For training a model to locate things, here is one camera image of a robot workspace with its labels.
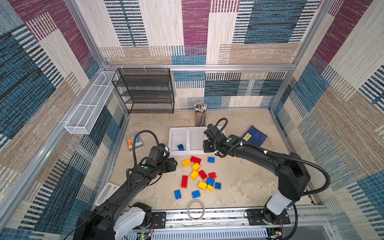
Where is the long red brick top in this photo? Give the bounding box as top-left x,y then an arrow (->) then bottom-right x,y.
190,156 -> 202,165

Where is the long red brick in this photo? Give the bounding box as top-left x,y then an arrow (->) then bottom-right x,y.
190,156 -> 202,165
181,175 -> 189,189

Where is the dark blue brick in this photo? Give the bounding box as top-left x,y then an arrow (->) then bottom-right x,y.
178,144 -> 185,151

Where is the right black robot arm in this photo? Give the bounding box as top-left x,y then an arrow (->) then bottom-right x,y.
203,118 -> 331,225

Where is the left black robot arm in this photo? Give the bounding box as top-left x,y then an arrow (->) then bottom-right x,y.
73,144 -> 177,240

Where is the middle white bin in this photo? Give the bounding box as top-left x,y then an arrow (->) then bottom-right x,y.
187,127 -> 207,155

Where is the white bin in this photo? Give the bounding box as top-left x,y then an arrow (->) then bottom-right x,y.
168,127 -> 188,157
187,127 -> 207,155

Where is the left white bin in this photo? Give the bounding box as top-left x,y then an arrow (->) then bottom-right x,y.
168,127 -> 188,157

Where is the marker pen pack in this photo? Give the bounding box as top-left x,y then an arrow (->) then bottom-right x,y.
127,136 -> 143,152

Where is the cup of coloured pencils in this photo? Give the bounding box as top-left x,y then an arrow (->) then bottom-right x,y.
194,102 -> 207,127

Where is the small yellow brick bottom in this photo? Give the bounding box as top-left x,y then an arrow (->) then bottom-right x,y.
207,185 -> 214,192

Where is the blue book yellow label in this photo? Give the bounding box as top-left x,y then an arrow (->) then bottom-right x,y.
242,126 -> 268,147

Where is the pink white calculator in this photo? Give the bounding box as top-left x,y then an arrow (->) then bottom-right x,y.
94,182 -> 120,207

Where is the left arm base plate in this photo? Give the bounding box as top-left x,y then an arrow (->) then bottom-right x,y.
147,212 -> 167,230

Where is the coiled white cable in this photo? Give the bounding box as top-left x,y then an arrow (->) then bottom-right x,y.
186,199 -> 206,221

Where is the black wire shelf rack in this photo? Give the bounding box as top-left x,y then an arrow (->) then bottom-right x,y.
112,68 -> 175,114

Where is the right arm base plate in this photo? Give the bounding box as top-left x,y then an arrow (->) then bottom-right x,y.
245,208 -> 291,226

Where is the white wire mesh basket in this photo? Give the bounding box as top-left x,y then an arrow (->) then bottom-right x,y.
65,72 -> 115,135

